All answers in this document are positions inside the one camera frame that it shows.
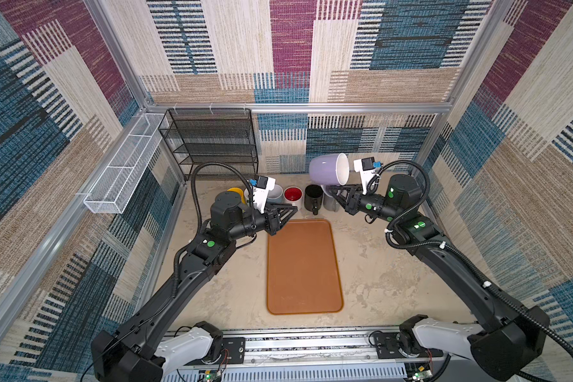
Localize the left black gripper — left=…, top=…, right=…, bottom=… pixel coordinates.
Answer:
left=226, top=202, right=295, bottom=244

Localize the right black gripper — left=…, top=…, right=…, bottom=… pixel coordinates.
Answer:
left=327, top=182, right=400, bottom=223

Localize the grey mug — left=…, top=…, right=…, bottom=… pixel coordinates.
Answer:
left=322, top=185, right=342, bottom=212

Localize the teal blue mug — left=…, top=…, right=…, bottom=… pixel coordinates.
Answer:
left=267, top=184, right=284, bottom=204

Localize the white mug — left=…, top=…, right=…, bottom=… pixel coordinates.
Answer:
left=283, top=186, right=304, bottom=213

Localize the purple mug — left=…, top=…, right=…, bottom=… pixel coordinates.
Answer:
left=309, top=153, right=350, bottom=186

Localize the black mug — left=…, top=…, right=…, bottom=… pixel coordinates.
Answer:
left=304, top=184, right=324, bottom=216

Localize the yellow mug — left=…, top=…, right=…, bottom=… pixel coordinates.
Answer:
left=229, top=187, right=246, bottom=203

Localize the brown plastic tray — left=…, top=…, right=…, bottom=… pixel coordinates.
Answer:
left=267, top=219, right=344, bottom=315

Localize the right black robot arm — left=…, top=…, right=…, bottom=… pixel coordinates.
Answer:
left=326, top=162, right=573, bottom=381

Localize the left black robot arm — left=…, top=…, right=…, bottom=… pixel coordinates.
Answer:
left=89, top=162, right=298, bottom=381

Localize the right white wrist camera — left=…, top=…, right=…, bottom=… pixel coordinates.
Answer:
left=353, top=157, right=382, bottom=194

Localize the black wire shelf rack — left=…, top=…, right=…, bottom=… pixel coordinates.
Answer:
left=159, top=108, right=259, bottom=178

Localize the aluminium mounting rail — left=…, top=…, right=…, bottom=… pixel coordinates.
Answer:
left=160, top=326, right=490, bottom=381

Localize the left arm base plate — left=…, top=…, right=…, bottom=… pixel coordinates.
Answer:
left=185, top=337, right=246, bottom=367

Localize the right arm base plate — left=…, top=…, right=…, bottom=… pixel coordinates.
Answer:
left=368, top=330, right=446, bottom=361

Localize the white wire mesh basket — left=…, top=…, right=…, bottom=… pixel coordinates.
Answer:
left=84, top=113, right=163, bottom=214

